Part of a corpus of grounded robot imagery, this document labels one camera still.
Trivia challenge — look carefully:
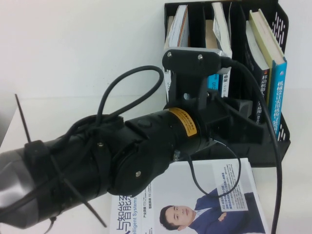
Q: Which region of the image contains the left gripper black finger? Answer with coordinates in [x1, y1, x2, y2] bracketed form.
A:
[237, 100, 252, 119]
[234, 119, 265, 145]

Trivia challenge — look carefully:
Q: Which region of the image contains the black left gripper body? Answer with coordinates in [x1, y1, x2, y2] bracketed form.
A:
[197, 97, 238, 149]

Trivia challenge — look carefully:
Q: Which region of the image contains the dark robot textbook orange blob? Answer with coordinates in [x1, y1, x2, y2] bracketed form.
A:
[245, 20, 271, 125]

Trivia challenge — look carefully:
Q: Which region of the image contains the thick blue spine book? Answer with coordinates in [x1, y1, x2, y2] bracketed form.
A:
[248, 8, 287, 137]

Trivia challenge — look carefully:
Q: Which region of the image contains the thin white spine book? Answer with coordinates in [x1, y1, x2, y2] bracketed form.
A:
[163, 16, 176, 96]

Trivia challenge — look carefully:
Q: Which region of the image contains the cyan spine book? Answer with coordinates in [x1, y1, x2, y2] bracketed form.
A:
[204, 19, 221, 91]

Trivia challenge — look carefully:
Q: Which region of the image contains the white and blue spine book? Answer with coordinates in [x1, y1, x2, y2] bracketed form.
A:
[211, 2, 232, 97]

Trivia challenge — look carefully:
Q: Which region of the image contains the white book orange stripe spine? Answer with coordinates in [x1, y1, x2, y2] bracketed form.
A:
[168, 4, 190, 48]

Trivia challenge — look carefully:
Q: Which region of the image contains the black plastic file rack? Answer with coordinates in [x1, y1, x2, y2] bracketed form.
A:
[163, 1, 292, 168]

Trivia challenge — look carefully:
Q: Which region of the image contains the white magazine with man portrait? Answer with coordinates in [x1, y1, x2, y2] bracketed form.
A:
[109, 157, 270, 234]

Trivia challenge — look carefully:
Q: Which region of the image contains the thin dark zip tie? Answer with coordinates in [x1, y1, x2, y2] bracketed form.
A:
[50, 156, 108, 228]
[14, 94, 34, 144]

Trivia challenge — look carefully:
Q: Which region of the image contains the thin black wire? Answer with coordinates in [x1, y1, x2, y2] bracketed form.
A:
[187, 139, 242, 196]

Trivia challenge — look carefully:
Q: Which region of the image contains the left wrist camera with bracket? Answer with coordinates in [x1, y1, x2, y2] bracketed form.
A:
[162, 47, 232, 112]

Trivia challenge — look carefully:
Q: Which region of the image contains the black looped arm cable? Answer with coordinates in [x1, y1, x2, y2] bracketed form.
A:
[97, 64, 164, 122]

